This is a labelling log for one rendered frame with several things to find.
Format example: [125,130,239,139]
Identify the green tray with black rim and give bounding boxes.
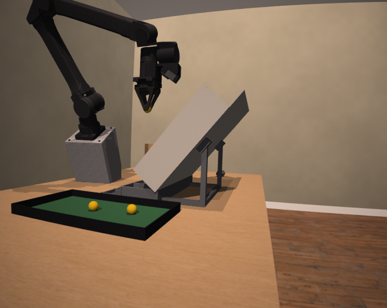
[11,189,181,241]

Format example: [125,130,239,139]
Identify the grey slanted panel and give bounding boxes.
[101,85,249,200]

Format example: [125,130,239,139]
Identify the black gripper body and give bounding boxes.
[133,61,162,90]

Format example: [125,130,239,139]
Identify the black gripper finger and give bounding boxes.
[141,90,161,110]
[134,86,156,111]

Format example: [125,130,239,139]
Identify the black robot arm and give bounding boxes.
[26,0,181,140]

